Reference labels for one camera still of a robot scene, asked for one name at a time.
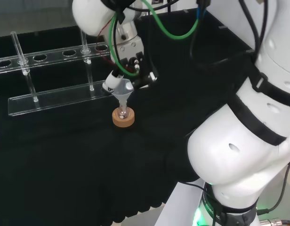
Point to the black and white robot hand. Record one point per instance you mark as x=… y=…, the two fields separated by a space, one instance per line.
x=145 y=70

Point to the translucent plastic funnel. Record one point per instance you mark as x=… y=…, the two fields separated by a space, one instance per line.
x=123 y=90

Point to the small glass round-bottom flask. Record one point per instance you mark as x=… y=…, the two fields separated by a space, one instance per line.
x=123 y=115

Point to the clear acrylic funnel stand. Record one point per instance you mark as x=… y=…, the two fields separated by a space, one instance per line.
x=53 y=100

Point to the black tripod pole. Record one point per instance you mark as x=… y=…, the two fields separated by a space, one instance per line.
x=169 y=5

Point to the black bench cloth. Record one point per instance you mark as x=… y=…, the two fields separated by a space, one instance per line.
x=88 y=153

